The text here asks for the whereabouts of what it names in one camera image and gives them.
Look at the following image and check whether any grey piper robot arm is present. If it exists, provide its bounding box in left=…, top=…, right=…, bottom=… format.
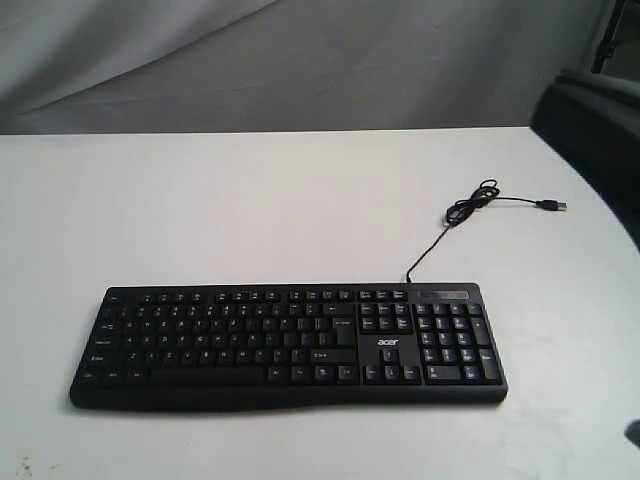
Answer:
left=530, top=70, right=639, bottom=244

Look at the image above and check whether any black acer keyboard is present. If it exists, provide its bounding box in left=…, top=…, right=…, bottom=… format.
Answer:
left=70, top=283, right=508, bottom=412

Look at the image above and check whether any grey backdrop cloth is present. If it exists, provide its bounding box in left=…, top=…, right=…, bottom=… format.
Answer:
left=1, top=1, right=614, bottom=134

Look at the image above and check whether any black tripod stand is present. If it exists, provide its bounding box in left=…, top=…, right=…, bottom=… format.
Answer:
left=590, top=0, right=627, bottom=74

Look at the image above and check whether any black keyboard usb cable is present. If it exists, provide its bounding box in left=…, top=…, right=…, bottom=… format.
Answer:
left=405, top=180, right=569, bottom=286

